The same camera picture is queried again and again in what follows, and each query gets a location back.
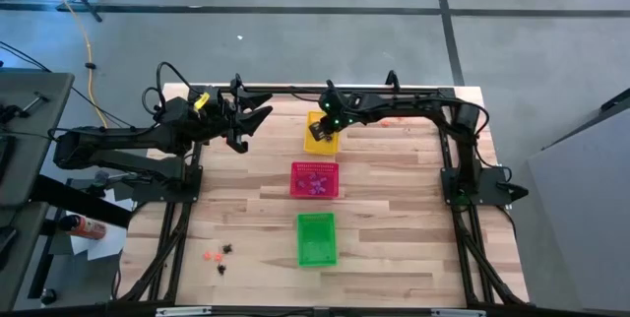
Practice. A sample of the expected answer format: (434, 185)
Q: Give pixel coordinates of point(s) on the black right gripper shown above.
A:
(344, 109)

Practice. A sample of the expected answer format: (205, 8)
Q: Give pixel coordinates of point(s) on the grey side table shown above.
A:
(34, 159)

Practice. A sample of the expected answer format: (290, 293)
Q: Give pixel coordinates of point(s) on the green plastic basket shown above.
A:
(317, 240)

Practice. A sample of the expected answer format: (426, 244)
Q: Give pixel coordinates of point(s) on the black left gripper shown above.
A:
(216, 117)

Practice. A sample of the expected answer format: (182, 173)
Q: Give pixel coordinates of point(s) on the black aluminium table frame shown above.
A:
(295, 90)

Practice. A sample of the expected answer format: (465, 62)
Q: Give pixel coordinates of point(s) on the red-pink plastic basket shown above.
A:
(295, 167)

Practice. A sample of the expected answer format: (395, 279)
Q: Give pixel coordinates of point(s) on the purple plastic decoration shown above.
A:
(323, 180)
(318, 190)
(301, 184)
(313, 177)

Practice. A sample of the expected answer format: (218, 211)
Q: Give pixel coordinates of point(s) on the orange spray can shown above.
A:
(86, 228)

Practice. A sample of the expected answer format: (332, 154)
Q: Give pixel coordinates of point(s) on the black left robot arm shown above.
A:
(98, 145)

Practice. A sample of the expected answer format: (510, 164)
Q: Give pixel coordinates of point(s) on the grey cabinet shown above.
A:
(581, 209)

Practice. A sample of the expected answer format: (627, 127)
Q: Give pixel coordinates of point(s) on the yellow plastic basket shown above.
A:
(320, 148)

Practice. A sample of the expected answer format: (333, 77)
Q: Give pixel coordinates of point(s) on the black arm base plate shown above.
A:
(147, 194)
(492, 184)

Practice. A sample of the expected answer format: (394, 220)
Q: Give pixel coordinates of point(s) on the white metal bracket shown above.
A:
(182, 311)
(458, 313)

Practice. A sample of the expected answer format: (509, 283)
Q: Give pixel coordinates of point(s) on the yellow tag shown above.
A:
(202, 101)

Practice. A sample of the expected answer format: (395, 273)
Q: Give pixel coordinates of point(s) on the small black round object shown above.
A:
(48, 296)

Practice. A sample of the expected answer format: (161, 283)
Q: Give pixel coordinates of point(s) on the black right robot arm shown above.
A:
(418, 105)

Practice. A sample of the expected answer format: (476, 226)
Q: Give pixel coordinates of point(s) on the small black plastic spider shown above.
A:
(221, 269)
(227, 247)

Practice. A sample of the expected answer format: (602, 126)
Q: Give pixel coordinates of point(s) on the white paper sheets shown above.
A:
(106, 245)

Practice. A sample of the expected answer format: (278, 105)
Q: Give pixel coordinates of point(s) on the black frame clamp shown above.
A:
(392, 80)
(237, 83)

